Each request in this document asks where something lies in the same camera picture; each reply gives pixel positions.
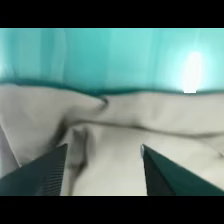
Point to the beige garment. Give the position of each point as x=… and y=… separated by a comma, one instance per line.
x=133, y=113

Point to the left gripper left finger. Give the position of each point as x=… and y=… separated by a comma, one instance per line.
x=40, y=176

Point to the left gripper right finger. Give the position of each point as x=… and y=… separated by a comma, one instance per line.
x=173, y=178

